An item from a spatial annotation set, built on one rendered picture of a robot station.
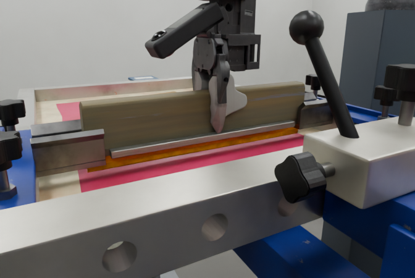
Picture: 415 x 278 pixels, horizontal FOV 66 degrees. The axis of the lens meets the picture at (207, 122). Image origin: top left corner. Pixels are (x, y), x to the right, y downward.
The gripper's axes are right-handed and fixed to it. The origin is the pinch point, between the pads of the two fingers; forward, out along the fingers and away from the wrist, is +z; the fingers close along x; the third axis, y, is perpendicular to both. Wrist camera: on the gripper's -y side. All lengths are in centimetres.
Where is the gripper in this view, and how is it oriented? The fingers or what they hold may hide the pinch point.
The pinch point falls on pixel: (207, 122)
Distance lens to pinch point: 52.1
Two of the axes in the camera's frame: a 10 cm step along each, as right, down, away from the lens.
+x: -4.6, -2.5, 8.5
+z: -0.1, 9.6, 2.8
